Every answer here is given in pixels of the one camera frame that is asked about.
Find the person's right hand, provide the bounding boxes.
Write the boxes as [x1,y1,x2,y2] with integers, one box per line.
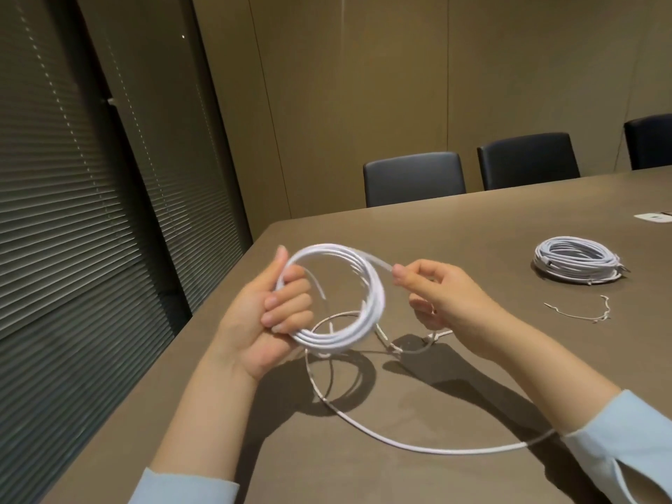
[392,259,518,361]

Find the person's left hand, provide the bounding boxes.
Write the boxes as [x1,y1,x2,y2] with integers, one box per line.
[218,245,316,384]

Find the pile of white cables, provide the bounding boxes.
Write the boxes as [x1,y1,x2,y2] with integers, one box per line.
[275,244,557,456]

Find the white cable bundle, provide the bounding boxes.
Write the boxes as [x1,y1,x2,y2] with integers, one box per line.
[534,235,620,272]

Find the bunch of white twist ties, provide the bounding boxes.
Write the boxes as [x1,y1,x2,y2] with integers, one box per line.
[544,294,613,324]

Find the person's left forearm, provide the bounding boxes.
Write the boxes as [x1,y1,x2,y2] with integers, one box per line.
[128,353,261,504]

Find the person's right forearm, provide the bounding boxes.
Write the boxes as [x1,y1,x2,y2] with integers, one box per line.
[472,319,672,504]

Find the brown table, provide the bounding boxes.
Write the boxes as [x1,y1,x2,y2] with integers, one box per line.
[41,166,672,504]

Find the dark meeting chair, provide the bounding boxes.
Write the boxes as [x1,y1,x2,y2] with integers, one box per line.
[476,132,582,191]
[623,113,672,172]
[363,151,467,209]

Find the glass partition with grey blinds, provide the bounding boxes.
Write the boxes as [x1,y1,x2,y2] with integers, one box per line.
[0,0,254,504]

